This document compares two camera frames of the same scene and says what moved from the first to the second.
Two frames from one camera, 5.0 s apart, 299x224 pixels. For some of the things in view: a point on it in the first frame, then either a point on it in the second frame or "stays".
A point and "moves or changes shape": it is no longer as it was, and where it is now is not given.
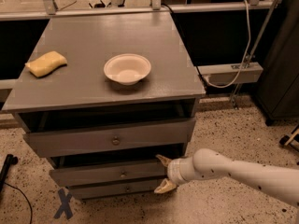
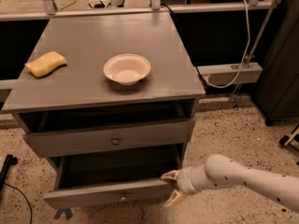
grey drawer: [108, 175] moves or changes shape
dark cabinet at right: [277, 93] stays
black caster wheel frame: [294, 143] stays
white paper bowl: [126, 68] stays
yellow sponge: [47, 63] stays
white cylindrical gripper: [173, 171] -> [185, 180]
